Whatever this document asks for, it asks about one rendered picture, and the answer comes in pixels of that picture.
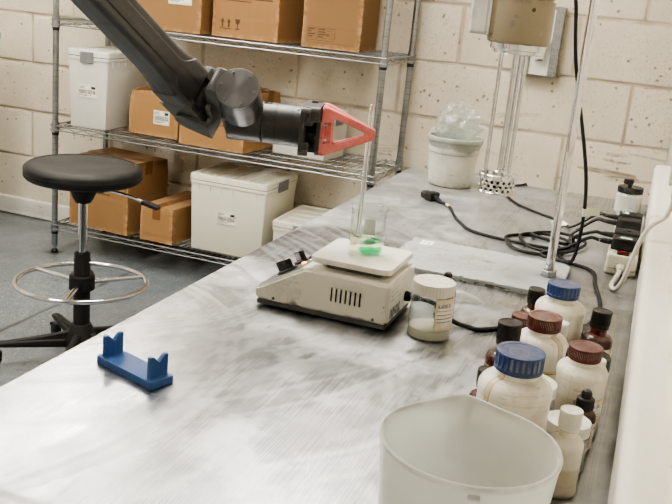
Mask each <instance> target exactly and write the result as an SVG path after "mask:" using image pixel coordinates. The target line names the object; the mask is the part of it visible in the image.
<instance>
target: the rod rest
mask: <svg viewBox="0 0 672 504"><path fill-rule="evenodd" d="M123 338H124V332H123V331H118V332H117V333H116V334H115V336H114V337H113V339H112V338H111V337H110V336H108V335H103V353H101V354H98V355H97V363H98V364H100V365H102V366H104V367H106V368H108V369H110V370H111V371H113V372H115V373H117V374H119V375H121V376H123V377H125V378H127V379H129V380H131V381H133V382H135V383H137V384H139V385H140V386H142V387H144V388H146V389H148V390H155V389H158V388H161V387H163V386H166V385H169V384H172V383H173V374H171V373H169V372H168V354H169V353H167V352H163V353H162V354H161V355H160V357H159V358H158V359H157V360H156V359H155V358H154V357H152V356H150V357H148V360H147V362H146V361H144V360H142V359H140V358H138V357H136V356H134V355H132V354H130V353H128V352H126V351H124V350H123Z"/></svg>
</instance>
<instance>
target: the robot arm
mask: <svg viewBox="0 0 672 504"><path fill-rule="evenodd" d="M70 1H71V2H72V3H73V4H74V5H75V6H76V7H77V8H78V9H79V10H80V11H81V12H82V13H83V14H84V15H85V16H86V17H87V18H88V19H89V20H90V21H91V22H92V23H93V24H94V25H95V26H96V27H97V28H98V29H99V30H100V31H101V32H102V33H103V34H104V35H105V36H106V37H107V38H108V39H109V40H110V41H111V42H112V43H113V44H114V45H115V46H116V47H117V48H118V49H119V50H120V51H121V52H122V53H123V54H124V55H125V56H126V57H127V58H128V59H129V60H130V61H131V62H132V63H133V64H134V65H135V66H136V68H137V69H138V70H139V71H140V72H141V74H142V75H143V76H144V78H145V79H146V81H147V82H148V84H149V85H150V88H151V90H152V92H153V93H154V94H155V95H156V96H157V97H158V98H159V99H160V103H161V104H162V105H163V106H164V107H165V108H166V109H167V110H168V111H169V112H170V113H171V114H172V115H173V116H174V117H175V120H176V121H177V122H178V123H179V124H180V125H182V126H184V127H186V128H188V129H190V130H192V131H195V132H197V133H199V134H201V135H204V136H206V137H208V138H211V139H212V138H213V136H214V135H215V133H216V131H217V129H218V127H219V125H220V124H221V122H222V123H223V126H224V129H225V132H226V138H227V139H232V140H241V141H250V142H258V143H262V142H263V143H269V144H276V145H284V146H293V147H298V148H297V155H298V156H307V152H310V153H314V155H317V156H324V155H327V154H330V153H334V152H337V151H340V150H343V149H346V148H350V147H353V146H356V145H360V144H363V143H367V142H371V141H374V139H375V132H376V130H375V129H374V128H370V127H369V126H368V125H367V124H365V123H363V122H361V121H359V120H358V119H356V118H354V117H352V116H351V115H349V114H347V113H346V112H344V111H342V110H341V109H339V108H337V107H336V106H334V105H332V104H330V103H324V102H322V103H321V104H320V103H319V101H315V100H309V101H308V102H307V103H306V104H305V105H303V106H300V105H291V104H283V103H274V102H273V103H271V102H268V104H266V102H265V101H263V100H262V95H261V90H260V86H259V82H258V79H257V77H256V76H255V75H254V74H253V73H252V72H250V71H249V70H246V69H243V68H234V69H230V70H226V69H224V68H221V67H217V69H215V68H213V67H210V66H205V67H204V66H203V65H202V64H201V63H200V61H199V60H198V59H197V58H194V57H192V56H191V55H189V54H188V53H186V52H185V51H184V50H183V49H181V48H180V47H179V46H178V45H177V44H176V43H175V42H174V41H173V40H172V39H171V38H170V37H169V35H168V34H167V33H166V32H165V31H164V30H163V29H162V28H161V27H160V25H159V24H158V23H157V22H156V21H155V20H154V19H153V18H152V17H151V15H150V14H149V13H148V12H147V11H146V10H145V9H144V8H143V6H142V5H141V4H140V3H139V2H138V1H137V0H70ZM334 119H336V120H338V121H340V122H342V123H344V124H347V125H349V126H351V127H353V128H355V129H357V130H359V131H361V132H363V133H364V135H360V136H356V137H352V138H347V139H343V140H338V141H333V127H334Z"/></svg>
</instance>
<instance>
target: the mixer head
mask: <svg viewBox="0 0 672 504"><path fill-rule="evenodd" d="M554 1H555V0H472V2H471V10H470V17H469V25H468V28H469V32H470V33H473V34H483V35H487V40H488V41H491V42H490V47H491V48H494V50H493V51H494V52H497V53H504V54H512V55H522V56H535V57H539V56H540V53H544V52H545V47H549V46H550V42H551V36H552V30H553V23H554V17H555V11H556V4H557V3H554Z"/></svg>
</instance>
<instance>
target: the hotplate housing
mask: <svg viewBox="0 0 672 504"><path fill-rule="evenodd" d="M414 271H415V266H413V265H412V263H411V262H407V263H406V264H405V265H404V266H402V267H401V268H400V269H399V270H398V271H397V272H395V273H394V274H393V275H392V276H381V275H376V274H371V273H366V272H361V271H356V270H351V269H346V268H341V267H336V266H331V265H326V264H321V263H316V262H313V261H312V262H311V263H309V264H307V265H306V266H304V267H303V268H301V269H299V270H296V271H293V272H291V273H288V274H285V275H282V276H280V277H277V278H274V279H272V280H269V281H266V282H264V283H261V284H259V287H257V288H256V295H257V296H258V298H257V302H258V303H262V304H267V305H271V306H276V307H281V308H285V309H290V310H294V311H299V312H303V313H308V314H312V315H317V316H321V317H326V318H330V319H335V320H339V321H344V322H348V323H353V324H357V325H362V326H367V327H371V328H376V329H380V330H384V329H385V328H386V327H387V326H388V325H389V324H390V323H391V322H392V321H393V320H394V319H395V318H396V317H397V316H398V315H399V314H400V313H401V312H402V311H403V310H404V309H405V308H406V307H407V306H408V304H409V301H410V298H411V291H412V285H413V279H414Z"/></svg>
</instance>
